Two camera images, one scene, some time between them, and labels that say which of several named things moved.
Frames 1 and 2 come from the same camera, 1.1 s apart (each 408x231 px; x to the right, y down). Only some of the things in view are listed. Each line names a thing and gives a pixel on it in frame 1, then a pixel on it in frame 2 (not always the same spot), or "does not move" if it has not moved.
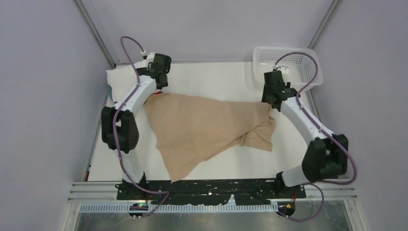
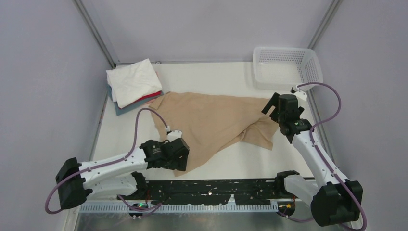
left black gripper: x=164 y=85 → x=179 y=164
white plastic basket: x=300 y=66 does not move
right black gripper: x=265 y=92 → x=274 y=101
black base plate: x=239 y=191 does not move
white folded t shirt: x=121 y=80 does not move
